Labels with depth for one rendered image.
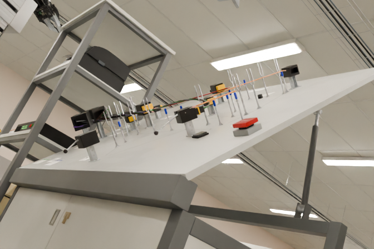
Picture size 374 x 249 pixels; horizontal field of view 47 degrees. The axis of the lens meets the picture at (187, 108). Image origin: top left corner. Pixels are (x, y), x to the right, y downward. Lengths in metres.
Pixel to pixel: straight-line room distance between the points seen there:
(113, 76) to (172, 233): 1.54
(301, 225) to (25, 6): 1.03
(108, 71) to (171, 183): 1.49
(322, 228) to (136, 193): 0.63
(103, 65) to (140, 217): 1.40
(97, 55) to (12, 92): 6.79
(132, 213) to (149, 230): 0.10
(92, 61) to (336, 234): 1.50
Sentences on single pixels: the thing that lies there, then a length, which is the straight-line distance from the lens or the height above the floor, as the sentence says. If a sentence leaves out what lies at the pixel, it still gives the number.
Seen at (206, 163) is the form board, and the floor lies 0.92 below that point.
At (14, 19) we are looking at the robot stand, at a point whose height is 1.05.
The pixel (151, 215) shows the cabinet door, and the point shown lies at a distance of 1.03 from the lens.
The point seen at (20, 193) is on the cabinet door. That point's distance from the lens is 1.93.
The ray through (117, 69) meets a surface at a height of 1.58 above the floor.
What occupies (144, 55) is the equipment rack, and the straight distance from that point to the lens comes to 2.67.
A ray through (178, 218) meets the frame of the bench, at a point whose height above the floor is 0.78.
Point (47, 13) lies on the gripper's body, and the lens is 1.93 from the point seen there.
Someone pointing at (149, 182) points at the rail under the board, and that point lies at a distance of 1.02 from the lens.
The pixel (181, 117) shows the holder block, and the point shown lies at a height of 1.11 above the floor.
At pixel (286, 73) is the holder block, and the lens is 1.75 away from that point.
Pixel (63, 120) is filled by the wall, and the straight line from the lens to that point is 9.38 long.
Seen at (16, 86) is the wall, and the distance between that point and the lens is 9.12.
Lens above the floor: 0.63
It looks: 23 degrees up
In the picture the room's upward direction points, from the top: 23 degrees clockwise
